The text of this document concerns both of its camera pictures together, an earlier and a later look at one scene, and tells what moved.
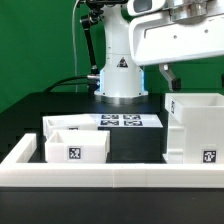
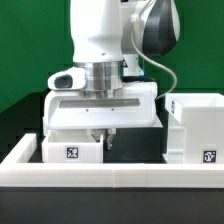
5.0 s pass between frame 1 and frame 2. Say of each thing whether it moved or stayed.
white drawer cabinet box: stayed
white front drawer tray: stayed
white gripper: moved
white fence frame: stayed
